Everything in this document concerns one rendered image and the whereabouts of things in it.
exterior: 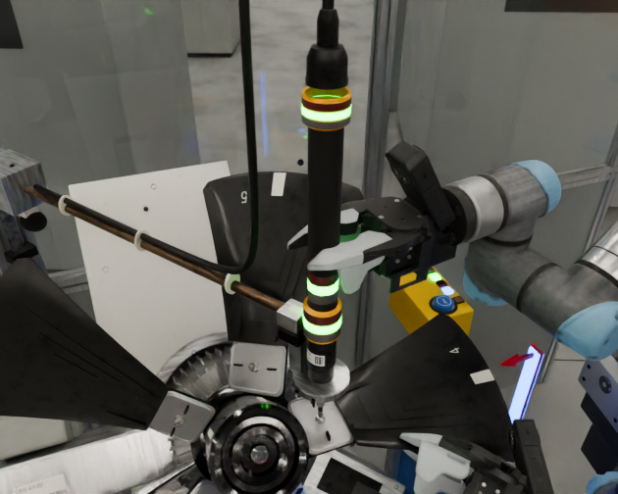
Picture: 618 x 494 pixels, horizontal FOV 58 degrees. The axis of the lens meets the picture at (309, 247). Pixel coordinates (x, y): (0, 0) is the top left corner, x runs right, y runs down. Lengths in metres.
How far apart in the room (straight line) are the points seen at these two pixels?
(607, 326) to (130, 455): 0.62
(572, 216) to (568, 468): 0.92
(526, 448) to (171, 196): 0.65
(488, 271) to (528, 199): 0.11
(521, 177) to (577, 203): 1.26
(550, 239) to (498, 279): 1.25
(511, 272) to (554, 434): 1.71
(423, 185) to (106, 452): 0.55
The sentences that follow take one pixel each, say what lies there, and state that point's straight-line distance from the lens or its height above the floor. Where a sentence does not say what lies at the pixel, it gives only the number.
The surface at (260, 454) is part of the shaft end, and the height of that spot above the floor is 1.23.
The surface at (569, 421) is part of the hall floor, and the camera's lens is 2.48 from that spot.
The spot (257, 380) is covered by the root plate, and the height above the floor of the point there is 1.24.
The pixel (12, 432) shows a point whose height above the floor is 1.15.
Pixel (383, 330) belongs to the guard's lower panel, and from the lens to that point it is 1.81.
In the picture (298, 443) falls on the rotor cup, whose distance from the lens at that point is 0.69.
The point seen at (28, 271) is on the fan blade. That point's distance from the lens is 0.68.
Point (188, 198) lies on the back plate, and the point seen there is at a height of 1.32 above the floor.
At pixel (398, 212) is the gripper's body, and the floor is 1.47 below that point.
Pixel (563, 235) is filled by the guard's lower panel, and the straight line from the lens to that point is 2.03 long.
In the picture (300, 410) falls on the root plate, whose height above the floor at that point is 1.18.
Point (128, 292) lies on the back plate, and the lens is 0.94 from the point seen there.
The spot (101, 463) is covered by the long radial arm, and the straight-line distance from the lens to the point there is 0.85.
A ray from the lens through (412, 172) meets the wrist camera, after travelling 0.57.
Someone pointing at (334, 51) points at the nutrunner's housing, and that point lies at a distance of 0.48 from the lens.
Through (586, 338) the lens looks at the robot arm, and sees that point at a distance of 0.70.
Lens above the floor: 1.79
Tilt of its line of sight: 35 degrees down
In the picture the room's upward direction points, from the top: straight up
